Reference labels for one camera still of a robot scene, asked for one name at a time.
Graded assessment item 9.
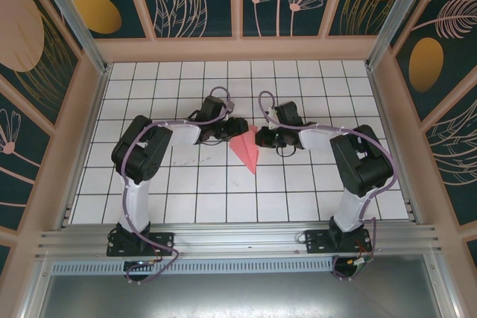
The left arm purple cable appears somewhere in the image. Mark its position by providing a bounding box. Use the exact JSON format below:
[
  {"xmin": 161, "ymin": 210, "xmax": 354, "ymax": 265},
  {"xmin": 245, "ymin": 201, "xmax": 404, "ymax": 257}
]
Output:
[{"xmin": 121, "ymin": 86, "xmax": 234, "ymax": 284}]

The aluminium frame post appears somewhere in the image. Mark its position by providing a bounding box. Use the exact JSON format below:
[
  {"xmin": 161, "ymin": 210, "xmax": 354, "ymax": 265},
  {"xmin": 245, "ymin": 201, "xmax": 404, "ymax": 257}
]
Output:
[
  {"xmin": 366, "ymin": 0, "xmax": 448, "ymax": 72},
  {"xmin": 31, "ymin": 0, "xmax": 113, "ymax": 75}
]

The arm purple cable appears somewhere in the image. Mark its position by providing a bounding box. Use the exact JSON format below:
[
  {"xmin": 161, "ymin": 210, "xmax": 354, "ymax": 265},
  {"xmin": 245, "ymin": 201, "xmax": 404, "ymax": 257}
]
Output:
[
  {"xmin": 121, "ymin": 86, "xmax": 234, "ymax": 284},
  {"xmin": 259, "ymin": 90, "xmax": 397, "ymax": 282}
]

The aluminium mounting rail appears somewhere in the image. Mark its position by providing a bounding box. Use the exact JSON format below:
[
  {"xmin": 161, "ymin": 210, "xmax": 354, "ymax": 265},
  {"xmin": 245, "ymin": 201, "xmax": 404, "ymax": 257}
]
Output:
[{"xmin": 35, "ymin": 223, "xmax": 444, "ymax": 261}]

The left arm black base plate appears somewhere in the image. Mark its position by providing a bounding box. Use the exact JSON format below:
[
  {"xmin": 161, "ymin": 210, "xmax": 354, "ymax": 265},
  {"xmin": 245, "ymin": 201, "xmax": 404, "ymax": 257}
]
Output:
[{"xmin": 106, "ymin": 232, "xmax": 176, "ymax": 258}]

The grey metal sheet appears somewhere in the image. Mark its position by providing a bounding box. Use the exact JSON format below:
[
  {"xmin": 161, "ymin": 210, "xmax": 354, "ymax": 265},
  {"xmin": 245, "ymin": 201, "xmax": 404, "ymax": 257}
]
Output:
[{"xmin": 20, "ymin": 273, "xmax": 459, "ymax": 318}]

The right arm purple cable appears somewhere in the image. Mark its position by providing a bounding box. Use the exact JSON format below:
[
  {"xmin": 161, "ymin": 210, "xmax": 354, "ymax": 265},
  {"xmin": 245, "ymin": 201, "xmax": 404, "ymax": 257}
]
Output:
[{"xmin": 259, "ymin": 90, "xmax": 397, "ymax": 282}]

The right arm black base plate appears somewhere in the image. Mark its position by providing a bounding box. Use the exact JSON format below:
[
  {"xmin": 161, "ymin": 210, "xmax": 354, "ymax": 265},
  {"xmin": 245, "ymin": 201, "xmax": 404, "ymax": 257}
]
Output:
[{"xmin": 304, "ymin": 229, "xmax": 373, "ymax": 254}]

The green circuit board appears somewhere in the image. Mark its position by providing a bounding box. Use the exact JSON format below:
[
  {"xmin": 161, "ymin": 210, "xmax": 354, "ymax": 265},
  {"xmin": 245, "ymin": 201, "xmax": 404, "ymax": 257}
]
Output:
[{"xmin": 348, "ymin": 256, "xmax": 373, "ymax": 270}]

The black circuit board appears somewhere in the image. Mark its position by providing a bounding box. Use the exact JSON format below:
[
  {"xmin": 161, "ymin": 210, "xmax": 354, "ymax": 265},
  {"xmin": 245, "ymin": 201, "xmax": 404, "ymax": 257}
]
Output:
[{"xmin": 124, "ymin": 260, "xmax": 157, "ymax": 270}]

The pink square paper sheet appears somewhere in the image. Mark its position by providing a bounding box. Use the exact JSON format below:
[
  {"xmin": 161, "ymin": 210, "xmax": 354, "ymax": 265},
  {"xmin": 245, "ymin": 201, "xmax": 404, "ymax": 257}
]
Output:
[{"xmin": 230, "ymin": 124, "xmax": 262, "ymax": 175}]

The slotted grey cable duct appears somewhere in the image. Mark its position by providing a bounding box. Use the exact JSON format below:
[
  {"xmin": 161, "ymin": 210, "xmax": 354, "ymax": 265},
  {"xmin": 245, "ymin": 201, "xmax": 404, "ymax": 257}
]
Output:
[{"xmin": 50, "ymin": 256, "xmax": 338, "ymax": 275}]

